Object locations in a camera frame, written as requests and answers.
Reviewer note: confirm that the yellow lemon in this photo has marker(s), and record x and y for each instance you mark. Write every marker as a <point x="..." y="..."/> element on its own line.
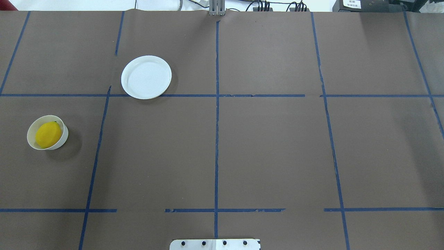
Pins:
<point x="48" y="134"/>

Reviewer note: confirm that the white plate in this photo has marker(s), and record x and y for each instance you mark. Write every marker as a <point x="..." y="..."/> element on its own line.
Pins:
<point x="146" y="77"/>

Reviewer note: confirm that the metal mounting plate with bolts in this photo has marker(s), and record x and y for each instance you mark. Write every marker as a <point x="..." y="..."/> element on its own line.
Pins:
<point x="215" y="244"/>

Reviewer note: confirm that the white bowl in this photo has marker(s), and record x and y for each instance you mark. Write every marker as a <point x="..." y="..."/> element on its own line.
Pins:
<point x="42" y="120"/>

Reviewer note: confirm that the black device with label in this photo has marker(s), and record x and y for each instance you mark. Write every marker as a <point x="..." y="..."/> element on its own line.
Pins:
<point x="366" y="6"/>

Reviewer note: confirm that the grey metal clamp bracket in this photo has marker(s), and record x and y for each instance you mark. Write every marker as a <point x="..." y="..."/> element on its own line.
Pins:
<point x="217" y="8"/>

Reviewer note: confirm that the black cable plugs left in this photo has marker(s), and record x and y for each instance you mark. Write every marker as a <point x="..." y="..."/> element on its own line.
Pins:
<point x="262" y="6"/>

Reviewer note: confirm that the black cable plugs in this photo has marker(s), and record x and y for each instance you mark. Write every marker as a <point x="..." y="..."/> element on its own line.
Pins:
<point x="297" y="7"/>
<point x="262" y="6"/>

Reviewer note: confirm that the black cable plugs right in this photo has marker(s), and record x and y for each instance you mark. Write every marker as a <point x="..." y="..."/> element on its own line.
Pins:
<point x="297" y="7"/>

